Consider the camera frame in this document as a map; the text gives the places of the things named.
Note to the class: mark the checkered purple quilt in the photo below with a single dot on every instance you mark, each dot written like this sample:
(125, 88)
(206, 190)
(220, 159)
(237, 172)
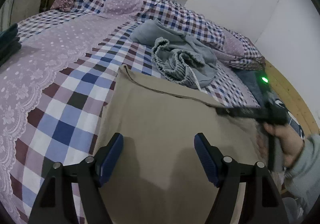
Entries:
(231, 48)

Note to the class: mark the grey sweatpants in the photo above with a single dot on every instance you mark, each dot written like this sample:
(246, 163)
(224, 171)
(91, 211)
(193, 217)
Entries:
(178, 56)

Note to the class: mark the person right hand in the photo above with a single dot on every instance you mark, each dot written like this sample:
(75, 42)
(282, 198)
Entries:
(291, 143)

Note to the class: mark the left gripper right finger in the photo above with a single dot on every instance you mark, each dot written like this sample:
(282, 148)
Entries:
(262, 201)

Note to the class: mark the beige khaki garment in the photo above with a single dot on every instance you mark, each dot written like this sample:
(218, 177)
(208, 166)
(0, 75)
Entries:
(170, 126)

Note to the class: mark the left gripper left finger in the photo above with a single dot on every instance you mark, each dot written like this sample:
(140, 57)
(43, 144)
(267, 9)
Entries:
(54, 202)

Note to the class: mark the checkered purple bed sheet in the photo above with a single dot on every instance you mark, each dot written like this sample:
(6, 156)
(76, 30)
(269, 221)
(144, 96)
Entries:
(52, 95)

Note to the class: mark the grey sleeve forearm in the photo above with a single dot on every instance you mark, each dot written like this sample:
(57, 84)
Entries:
(302, 181)

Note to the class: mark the grey suitcase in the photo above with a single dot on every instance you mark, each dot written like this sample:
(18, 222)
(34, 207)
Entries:
(14, 11)

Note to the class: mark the wooden bed frame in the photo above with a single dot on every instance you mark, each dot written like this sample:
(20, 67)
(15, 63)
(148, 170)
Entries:
(292, 99)

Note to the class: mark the dark folded garment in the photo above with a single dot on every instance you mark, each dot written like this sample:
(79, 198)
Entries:
(9, 43)

